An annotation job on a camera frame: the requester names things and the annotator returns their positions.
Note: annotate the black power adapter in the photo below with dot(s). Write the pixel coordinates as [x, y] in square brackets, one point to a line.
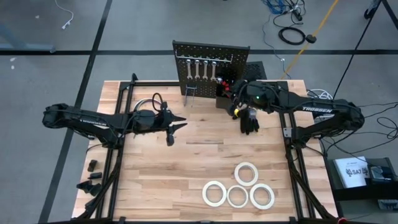
[311, 39]

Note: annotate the black electronic device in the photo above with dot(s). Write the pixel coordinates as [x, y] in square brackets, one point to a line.
[377, 174]

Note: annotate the black metal pegboard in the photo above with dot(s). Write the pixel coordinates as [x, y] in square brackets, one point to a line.
[192, 85]

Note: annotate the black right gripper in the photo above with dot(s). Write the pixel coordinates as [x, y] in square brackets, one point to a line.
[256, 96]

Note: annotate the black metal table frame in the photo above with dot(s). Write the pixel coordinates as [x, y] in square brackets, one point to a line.
[143, 84]

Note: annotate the white printed booklet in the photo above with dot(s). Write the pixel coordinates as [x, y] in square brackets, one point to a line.
[351, 177]

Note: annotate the small black block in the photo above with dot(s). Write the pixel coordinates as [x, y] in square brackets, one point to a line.
[94, 176]
[92, 165]

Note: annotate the grey electronic device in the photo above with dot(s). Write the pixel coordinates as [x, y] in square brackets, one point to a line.
[388, 204]

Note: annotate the grey metal stand foot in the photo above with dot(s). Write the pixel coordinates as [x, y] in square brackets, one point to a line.
[34, 48]

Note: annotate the black stand legs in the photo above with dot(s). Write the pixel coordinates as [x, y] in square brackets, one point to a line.
[368, 13]

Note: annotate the black work glove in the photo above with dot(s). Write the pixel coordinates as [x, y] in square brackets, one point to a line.
[248, 123]

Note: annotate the large silver wrench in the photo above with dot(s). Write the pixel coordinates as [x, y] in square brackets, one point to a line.
[214, 71]

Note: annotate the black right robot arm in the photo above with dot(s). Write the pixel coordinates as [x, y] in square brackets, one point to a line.
[317, 109]

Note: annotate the white masking tape roll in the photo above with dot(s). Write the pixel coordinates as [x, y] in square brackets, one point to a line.
[246, 164]
[262, 206]
[204, 193]
[228, 196]

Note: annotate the black equipment cart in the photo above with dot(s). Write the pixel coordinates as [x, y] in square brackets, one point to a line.
[357, 194]

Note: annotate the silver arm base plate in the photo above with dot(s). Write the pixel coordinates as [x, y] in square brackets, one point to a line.
[287, 133]

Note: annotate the silver ratchet wrench black grip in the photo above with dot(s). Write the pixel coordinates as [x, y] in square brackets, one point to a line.
[219, 80]

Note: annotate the black bracket part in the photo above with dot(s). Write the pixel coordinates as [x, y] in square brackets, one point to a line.
[88, 188]

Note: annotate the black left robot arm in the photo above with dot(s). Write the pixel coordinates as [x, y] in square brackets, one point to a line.
[93, 121]

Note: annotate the silver pegboard hook rail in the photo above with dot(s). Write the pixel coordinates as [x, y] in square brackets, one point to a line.
[222, 60]

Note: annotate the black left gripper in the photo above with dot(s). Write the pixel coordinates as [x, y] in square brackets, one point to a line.
[149, 121]

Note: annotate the black perforated plate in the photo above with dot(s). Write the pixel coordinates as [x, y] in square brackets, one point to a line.
[256, 70]

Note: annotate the black pegboard tool bin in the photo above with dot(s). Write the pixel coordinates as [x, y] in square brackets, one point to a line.
[222, 104]

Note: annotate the red clamp knob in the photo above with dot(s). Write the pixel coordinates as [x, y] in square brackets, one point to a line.
[342, 221]

